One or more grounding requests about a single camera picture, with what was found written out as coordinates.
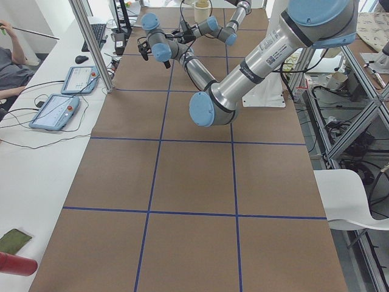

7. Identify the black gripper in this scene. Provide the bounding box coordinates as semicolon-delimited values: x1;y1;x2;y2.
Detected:
137;36;171;68
171;20;196;43

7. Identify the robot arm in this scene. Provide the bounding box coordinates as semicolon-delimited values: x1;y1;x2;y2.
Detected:
168;1;252;46
139;1;359;127

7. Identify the black keyboard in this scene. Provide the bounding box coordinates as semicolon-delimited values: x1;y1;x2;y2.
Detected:
90;24;106;50

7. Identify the black computer mouse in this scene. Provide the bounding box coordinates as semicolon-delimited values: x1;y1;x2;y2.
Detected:
75;55;89;64

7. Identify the upper blue teach pendant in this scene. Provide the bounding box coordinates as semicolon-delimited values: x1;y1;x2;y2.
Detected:
61;66;100;95

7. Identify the blue teach pendant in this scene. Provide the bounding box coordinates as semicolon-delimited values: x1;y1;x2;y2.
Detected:
61;66;100;95
29;94;80;131

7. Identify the lower blue teach pendant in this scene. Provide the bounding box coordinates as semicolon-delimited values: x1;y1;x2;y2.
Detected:
29;94;80;131

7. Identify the seated person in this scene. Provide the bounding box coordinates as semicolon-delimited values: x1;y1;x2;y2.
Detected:
1;20;34;120

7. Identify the white chair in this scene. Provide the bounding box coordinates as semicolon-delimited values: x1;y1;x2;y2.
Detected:
314;169;388;231

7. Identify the green cloth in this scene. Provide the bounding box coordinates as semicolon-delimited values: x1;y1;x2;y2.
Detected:
1;229;32;255

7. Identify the red cylinder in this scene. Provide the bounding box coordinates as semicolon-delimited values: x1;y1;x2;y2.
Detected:
1;252;38;276

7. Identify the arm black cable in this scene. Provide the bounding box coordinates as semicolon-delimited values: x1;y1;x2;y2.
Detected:
179;0;213;31

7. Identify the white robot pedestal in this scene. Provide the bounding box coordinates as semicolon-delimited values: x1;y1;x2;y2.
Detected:
242;1;303;108

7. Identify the aluminium frame post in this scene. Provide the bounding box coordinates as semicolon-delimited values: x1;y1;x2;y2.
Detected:
69;0;113;93

